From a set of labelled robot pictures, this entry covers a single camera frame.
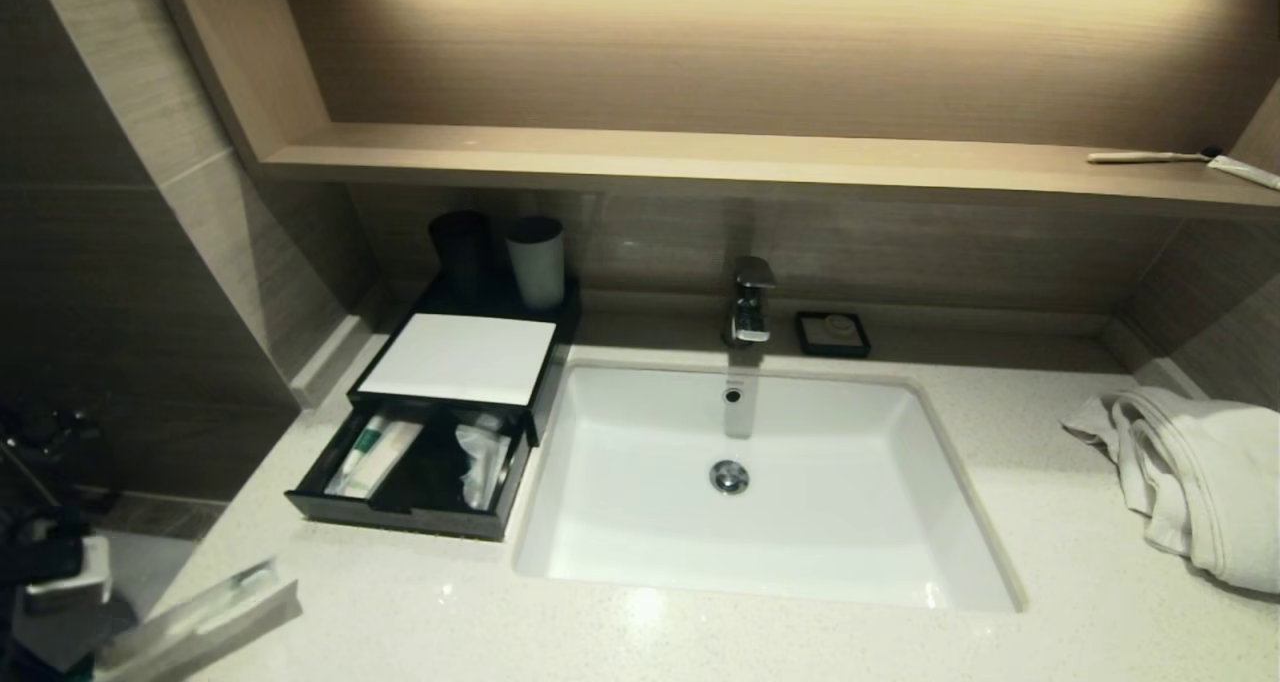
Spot long clear toothbrush packet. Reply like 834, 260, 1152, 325
93, 558, 304, 682

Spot black drawer of box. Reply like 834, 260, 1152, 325
286, 400, 532, 544

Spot translucent packet small green print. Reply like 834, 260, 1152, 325
462, 447, 514, 517

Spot black box white lid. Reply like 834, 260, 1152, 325
349, 279, 584, 449

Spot white green toothpaste packet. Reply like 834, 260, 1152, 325
326, 414, 425, 505

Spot black cup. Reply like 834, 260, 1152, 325
428, 210, 493, 305

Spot white cup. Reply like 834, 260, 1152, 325
504, 215, 566, 311

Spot chrome faucet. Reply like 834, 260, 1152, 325
721, 256, 778, 349

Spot black square soap dish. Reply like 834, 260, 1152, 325
793, 310, 872, 360

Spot white rectangular sink basin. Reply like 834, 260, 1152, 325
513, 359, 1026, 614

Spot white crumpled towel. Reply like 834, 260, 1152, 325
1059, 387, 1280, 596

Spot beige toothbrush black bristles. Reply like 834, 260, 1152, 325
1087, 147, 1222, 165

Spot small white toothpaste tube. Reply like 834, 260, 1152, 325
1206, 154, 1280, 191

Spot light wooden wall shelf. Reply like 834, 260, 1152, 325
150, 0, 1280, 223

